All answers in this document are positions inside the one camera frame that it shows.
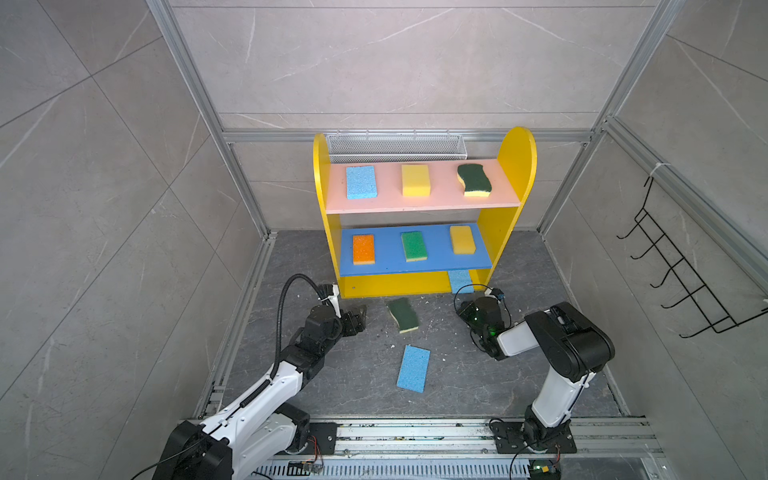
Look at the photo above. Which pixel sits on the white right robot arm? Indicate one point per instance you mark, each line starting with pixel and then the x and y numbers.
pixel 575 349

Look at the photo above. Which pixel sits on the black wire hook rack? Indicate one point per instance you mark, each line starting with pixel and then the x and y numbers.
pixel 695 290

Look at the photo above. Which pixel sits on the green scouring sponge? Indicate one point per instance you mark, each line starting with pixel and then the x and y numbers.
pixel 474 181
pixel 404 315

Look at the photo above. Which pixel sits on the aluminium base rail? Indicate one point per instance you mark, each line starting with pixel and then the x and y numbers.
pixel 390 448

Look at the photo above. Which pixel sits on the blue sponge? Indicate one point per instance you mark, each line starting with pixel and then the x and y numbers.
pixel 361 182
pixel 460 281
pixel 413 370

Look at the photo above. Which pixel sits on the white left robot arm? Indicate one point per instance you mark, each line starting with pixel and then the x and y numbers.
pixel 252 408

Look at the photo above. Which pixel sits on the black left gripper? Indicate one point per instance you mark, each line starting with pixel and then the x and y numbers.
pixel 359 321

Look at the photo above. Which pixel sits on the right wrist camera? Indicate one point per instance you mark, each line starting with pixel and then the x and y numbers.
pixel 498 294

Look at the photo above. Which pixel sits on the orange sponge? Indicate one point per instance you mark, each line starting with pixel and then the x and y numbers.
pixel 363 250

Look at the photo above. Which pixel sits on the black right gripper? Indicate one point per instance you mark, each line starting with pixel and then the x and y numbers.
pixel 467 311

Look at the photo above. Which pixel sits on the pink upper shelf board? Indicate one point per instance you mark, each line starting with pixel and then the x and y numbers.
pixel 446 191

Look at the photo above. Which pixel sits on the bright green sponge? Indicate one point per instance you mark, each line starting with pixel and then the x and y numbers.
pixel 414 246

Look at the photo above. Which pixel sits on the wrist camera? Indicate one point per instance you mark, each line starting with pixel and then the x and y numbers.
pixel 498 294
pixel 329 294

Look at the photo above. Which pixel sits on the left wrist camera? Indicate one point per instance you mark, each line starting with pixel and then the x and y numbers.
pixel 329 294

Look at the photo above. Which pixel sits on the yellow sponge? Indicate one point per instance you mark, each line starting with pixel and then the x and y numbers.
pixel 462 240
pixel 415 180

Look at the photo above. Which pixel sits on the aluminium frame profile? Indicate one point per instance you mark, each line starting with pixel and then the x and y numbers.
pixel 169 28

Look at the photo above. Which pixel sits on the wire mesh basket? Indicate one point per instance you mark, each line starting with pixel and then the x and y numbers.
pixel 377 148

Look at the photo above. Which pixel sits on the yellow shelf unit frame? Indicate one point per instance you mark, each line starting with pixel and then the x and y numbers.
pixel 518 159

